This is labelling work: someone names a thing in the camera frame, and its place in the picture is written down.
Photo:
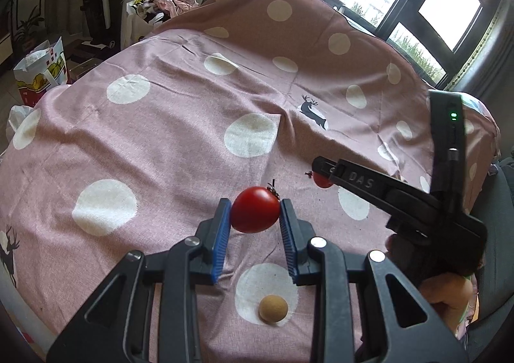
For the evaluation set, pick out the person's right hand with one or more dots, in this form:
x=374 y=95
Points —
x=447 y=296

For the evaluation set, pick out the framed wall picture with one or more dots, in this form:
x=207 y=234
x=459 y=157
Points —
x=28 y=5

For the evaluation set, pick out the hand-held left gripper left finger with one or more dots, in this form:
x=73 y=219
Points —
x=221 y=242

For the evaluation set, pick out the white printed plastic bag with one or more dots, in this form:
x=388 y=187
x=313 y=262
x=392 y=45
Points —
x=140 y=21

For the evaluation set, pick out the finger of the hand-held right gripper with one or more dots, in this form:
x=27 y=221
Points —
x=353 y=178

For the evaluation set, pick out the cardboard box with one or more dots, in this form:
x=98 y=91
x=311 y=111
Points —
x=84 y=63

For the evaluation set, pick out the tan round longan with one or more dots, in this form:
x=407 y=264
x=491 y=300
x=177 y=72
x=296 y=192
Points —
x=273 y=308

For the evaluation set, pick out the pink dotted deer blanket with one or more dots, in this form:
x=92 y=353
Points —
x=180 y=126

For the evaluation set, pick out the red cherry tomato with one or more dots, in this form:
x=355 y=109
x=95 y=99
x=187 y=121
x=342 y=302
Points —
x=322 y=183
x=255 y=210

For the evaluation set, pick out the red and yellow paper bag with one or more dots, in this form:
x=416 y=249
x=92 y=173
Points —
x=40 y=73

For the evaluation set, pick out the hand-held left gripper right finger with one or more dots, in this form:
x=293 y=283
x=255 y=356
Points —
x=290 y=242

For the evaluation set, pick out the grey sofa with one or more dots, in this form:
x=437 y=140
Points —
x=498 y=246

